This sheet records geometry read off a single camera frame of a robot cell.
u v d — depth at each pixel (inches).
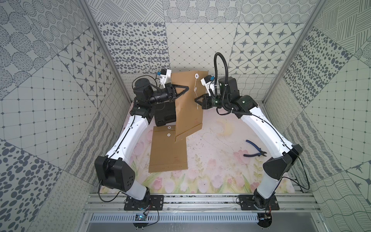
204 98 24.2
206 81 24.6
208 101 24.6
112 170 16.4
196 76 25.6
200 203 30.0
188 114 25.0
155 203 29.4
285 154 17.1
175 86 24.7
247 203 28.8
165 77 24.2
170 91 22.8
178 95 24.1
